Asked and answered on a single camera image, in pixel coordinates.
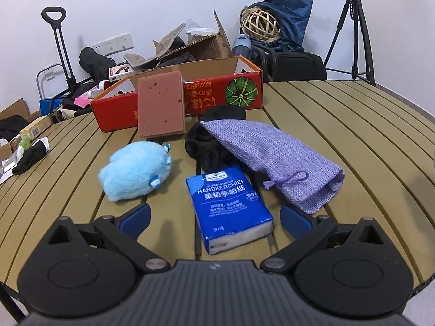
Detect white crumpled wrapper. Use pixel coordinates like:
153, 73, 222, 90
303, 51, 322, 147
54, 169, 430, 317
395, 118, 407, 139
0, 135, 52, 184

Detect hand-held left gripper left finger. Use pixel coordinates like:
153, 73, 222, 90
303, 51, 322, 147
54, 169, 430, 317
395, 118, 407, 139
48, 203, 171, 273

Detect grey blue water bottle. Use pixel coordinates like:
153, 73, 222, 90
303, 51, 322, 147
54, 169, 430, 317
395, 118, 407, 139
231, 35, 253, 58

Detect blue tissue pack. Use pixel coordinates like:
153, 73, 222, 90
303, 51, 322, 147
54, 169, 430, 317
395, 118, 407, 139
185, 165, 275, 255

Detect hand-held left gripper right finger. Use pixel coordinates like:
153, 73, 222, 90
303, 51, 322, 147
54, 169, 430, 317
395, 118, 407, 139
260, 205, 388, 274

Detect open brown cardboard box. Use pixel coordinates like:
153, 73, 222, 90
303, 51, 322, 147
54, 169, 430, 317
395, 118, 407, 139
153, 9, 234, 64

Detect black camera tripod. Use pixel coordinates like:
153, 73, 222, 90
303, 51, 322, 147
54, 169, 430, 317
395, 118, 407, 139
322, 0, 388, 86

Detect wicker ball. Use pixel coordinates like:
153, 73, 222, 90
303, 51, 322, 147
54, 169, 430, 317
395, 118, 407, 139
240, 5, 282, 42

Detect tan felt insoles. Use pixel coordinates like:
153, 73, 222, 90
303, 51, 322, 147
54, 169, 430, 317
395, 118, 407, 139
123, 22, 188, 69

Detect plain brown cardboard box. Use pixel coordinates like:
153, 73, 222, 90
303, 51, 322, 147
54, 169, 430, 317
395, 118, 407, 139
0, 97, 42, 133

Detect light blue plush toy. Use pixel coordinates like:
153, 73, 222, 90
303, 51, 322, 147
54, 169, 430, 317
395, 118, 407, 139
98, 141, 173, 203

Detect small yellow box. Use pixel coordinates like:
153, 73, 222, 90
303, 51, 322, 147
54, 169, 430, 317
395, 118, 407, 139
19, 114, 54, 140

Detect red cardboard box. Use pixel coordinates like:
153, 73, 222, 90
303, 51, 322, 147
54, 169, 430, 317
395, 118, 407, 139
90, 56, 264, 133

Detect black glove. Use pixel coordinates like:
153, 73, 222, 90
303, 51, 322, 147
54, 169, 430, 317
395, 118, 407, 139
12, 141, 47, 176

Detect black luggage bag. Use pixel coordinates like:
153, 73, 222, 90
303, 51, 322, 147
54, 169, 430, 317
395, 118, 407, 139
251, 42, 328, 83

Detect dark blue velvet bag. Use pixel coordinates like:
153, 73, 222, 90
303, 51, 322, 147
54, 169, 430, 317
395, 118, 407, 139
243, 0, 314, 54

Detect white wall outlets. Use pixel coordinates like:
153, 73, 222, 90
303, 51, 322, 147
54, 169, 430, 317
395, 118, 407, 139
91, 33, 134, 57

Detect pink sponge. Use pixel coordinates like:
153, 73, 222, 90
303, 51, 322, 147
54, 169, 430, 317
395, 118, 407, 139
136, 71, 187, 140

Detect white plastic container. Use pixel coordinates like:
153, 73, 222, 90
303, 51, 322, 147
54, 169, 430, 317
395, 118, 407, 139
185, 26, 220, 43

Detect black hand cart handle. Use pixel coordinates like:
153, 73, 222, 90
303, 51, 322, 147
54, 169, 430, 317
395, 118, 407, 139
41, 6, 77, 91

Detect small white printed box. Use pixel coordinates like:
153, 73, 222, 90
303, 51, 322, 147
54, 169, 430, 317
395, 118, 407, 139
108, 63, 135, 82

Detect purple woven drawstring pouch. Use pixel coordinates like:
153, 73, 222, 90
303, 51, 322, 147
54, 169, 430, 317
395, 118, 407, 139
199, 119, 346, 215

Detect black cloth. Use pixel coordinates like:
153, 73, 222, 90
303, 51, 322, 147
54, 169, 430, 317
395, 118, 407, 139
184, 105, 247, 173

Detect white folding stool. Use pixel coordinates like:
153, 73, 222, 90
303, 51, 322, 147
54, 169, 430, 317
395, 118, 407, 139
36, 63, 69, 99

